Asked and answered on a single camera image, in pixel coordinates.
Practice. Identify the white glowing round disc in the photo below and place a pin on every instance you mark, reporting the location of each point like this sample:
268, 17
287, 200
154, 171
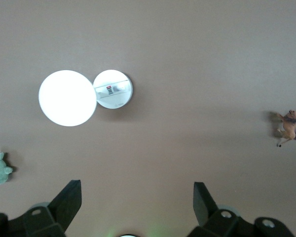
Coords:
67, 98

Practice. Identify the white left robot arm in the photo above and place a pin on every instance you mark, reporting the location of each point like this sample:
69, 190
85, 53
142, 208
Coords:
128, 236

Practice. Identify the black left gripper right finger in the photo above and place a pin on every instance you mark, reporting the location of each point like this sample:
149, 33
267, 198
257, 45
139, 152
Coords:
204, 205

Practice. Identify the white round base with label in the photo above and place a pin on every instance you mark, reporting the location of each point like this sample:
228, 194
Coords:
118, 101

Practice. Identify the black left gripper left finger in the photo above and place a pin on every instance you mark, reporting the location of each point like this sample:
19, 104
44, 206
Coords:
61, 207

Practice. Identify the brown lion statue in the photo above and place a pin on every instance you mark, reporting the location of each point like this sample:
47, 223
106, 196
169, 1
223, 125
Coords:
289, 126

